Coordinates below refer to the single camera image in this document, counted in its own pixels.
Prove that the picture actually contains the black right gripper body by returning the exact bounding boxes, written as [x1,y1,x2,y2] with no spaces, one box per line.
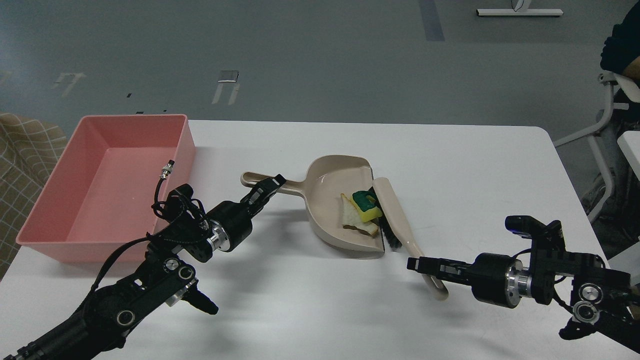
[466,253,531,309]

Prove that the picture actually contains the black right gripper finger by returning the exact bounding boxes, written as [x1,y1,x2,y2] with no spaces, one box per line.
[431,272,473,287]
[406,256,473,273]

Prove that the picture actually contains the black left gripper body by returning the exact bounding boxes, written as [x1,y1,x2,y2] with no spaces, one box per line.
[206,200,253,253]

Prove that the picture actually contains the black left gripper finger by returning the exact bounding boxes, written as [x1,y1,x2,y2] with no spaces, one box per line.
[250,174,287,218]
[240,181,274,210]

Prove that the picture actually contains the beige hand brush black bristles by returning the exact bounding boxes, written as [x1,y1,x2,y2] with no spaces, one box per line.
[372,177,449,301]

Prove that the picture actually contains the beige plastic dustpan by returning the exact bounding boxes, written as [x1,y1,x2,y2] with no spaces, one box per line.
[241,155,386,259]

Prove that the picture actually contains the white bread slice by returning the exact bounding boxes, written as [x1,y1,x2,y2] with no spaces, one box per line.
[340,193,380,237]

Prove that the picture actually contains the green yellow sponge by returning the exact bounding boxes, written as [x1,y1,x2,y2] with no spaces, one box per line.
[351,190,383,223]

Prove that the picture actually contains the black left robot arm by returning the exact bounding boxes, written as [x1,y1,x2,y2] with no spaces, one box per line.
[7,160,287,360]

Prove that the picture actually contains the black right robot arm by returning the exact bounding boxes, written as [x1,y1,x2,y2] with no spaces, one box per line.
[407,215,640,353]

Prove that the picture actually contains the pink plastic bin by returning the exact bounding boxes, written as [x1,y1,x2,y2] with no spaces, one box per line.
[16,114,195,264]

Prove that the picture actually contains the grey white office chair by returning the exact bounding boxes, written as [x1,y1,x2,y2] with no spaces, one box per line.
[552,71,639,224]

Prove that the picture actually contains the white side table edge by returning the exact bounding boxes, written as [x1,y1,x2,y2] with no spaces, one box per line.
[617,130,640,180]

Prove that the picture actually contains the beige checkered cloth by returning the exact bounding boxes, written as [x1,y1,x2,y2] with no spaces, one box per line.
[0,111,67,276]

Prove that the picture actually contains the white desk base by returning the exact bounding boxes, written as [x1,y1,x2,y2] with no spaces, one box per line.
[476,0,564,18]

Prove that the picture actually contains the person in teal shirt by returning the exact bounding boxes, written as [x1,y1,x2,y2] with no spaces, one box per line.
[599,2,640,82]

